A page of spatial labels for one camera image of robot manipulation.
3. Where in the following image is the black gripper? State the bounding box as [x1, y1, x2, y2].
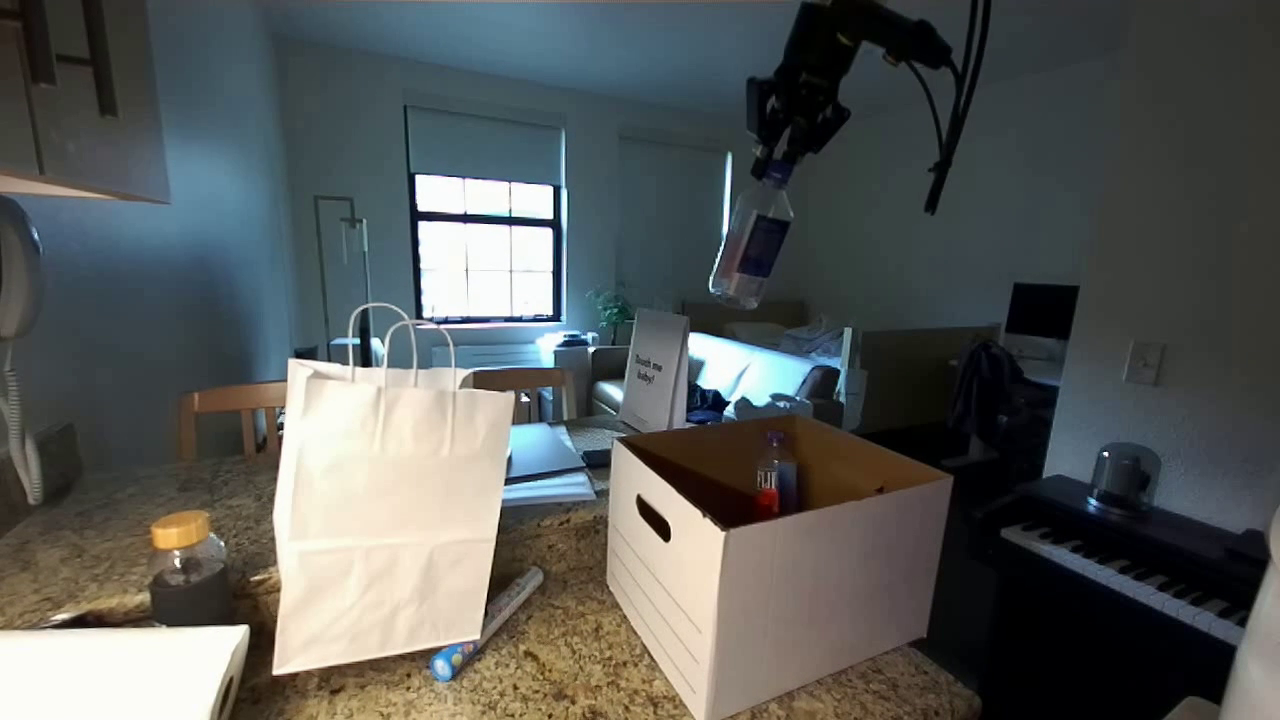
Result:
[742, 0, 958, 188]

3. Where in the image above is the clear bottle blue label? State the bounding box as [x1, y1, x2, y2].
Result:
[702, 176, 801, 316]

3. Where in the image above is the small bottle orange liquid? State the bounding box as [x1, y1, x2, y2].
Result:
[751, 431, 805, 524]

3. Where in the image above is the white cardboard storage box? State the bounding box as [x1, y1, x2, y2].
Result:
[603, 412, 958, 720]

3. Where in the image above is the tall covered window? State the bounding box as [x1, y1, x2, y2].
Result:
[611, 134, 740, 314]

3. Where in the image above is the green potted plant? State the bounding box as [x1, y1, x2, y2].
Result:
[592, 284, 639, 348]

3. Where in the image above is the white printed sign board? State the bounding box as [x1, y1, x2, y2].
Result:
[618, 309, 695, 435]

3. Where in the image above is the grey flat panel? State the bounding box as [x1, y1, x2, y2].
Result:
[849, 326, 1005, 442]

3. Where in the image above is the computer monitor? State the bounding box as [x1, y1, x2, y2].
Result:
[1005, 279, 1082, 343]

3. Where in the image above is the white roller blind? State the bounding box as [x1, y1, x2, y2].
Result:
[402, 104, 568, 188]

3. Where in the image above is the black framed window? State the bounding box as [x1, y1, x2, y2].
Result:
[406, 169, 564, 329]

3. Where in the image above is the black office chair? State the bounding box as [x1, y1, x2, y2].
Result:
[949, 337, 1058, 461]

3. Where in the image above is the wooden dining chair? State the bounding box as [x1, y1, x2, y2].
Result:
[176, 380, 291, 469]
[462, 366, 581, 430]

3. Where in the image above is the grey dining table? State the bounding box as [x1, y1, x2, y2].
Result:
[499, 421, 598, 515]

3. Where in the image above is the metal floor lamp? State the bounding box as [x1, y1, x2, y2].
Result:
[306, 191, 376, 369]

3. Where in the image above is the grey metal canister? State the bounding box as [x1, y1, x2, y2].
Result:
[1082, 442, 1165, 522]

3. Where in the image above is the white paper shopping bag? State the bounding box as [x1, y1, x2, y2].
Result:
[266, 302, 521, 681]

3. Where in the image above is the black digital piano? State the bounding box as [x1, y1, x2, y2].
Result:
[977, 472, 1270, 720]

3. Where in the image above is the clear bottle blue cap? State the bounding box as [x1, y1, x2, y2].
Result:
[429, 568, 546, 687]

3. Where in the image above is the small glass jar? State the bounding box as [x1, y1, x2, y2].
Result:
[142, 507, 260, 629]

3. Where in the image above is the white flat board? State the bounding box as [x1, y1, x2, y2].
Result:
[0, 619, 257, 720]

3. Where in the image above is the white wall radiator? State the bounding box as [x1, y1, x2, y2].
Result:
[425, 326, 559, 369]

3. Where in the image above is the white wall switch plate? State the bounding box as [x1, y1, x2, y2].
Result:
[1119, 337, 1166, 398]

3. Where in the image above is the kitchen wall cabinet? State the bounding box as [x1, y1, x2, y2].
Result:
[0, 0, 170, 205]

